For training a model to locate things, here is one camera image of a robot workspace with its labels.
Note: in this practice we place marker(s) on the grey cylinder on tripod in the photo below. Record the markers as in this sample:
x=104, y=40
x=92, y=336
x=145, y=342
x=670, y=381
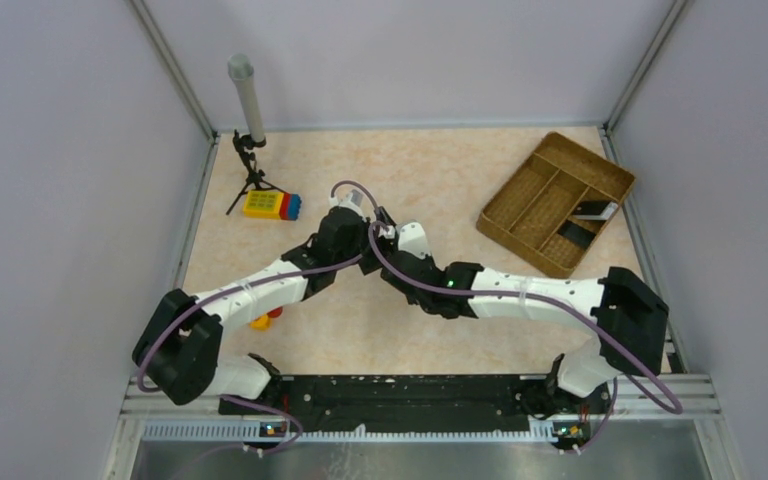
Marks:
x=241, y=73

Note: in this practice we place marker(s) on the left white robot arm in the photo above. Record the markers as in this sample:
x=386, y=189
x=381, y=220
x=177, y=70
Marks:
x=178, y=353

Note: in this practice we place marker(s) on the small black tripod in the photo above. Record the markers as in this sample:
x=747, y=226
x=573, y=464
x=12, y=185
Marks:
x=245, y=146

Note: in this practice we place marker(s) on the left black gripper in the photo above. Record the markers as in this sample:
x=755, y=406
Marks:
x=384, y=242

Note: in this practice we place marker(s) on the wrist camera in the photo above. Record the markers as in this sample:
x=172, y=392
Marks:
x=353, y=201
x=409, y=237

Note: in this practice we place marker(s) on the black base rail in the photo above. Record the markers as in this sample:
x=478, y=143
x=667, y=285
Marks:
x=426, y=403

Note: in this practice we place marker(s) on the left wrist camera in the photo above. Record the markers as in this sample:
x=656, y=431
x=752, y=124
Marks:
x=353, y=201

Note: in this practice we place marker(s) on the red blue toy bricks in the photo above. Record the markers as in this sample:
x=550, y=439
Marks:
x=290, y=206

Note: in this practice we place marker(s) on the woven brown divided tray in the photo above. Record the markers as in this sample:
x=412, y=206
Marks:
x=525, y=214

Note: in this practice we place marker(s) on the grey slotted cable duct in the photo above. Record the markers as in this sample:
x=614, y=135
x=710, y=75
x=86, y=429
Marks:
x=245, y=431

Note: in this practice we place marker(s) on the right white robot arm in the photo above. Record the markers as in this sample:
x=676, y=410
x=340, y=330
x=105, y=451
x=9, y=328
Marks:
x=624, y=317

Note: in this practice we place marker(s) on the loose black card in tray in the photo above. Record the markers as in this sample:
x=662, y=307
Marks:
x=576, y=234

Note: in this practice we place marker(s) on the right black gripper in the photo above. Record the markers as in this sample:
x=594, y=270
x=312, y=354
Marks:
x=428, y=259

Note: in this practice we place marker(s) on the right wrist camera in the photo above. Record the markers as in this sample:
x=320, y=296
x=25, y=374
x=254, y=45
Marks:
x=409, y=237

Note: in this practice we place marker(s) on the grey silver cards in tray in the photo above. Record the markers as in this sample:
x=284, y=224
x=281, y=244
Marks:
x=595, y=210

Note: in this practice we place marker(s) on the yellow toy brick block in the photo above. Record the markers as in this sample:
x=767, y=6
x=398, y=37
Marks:
x=263, y=204

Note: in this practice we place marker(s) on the red yellow button toy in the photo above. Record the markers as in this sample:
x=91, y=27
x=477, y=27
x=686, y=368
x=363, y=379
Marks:
x=264, y=322

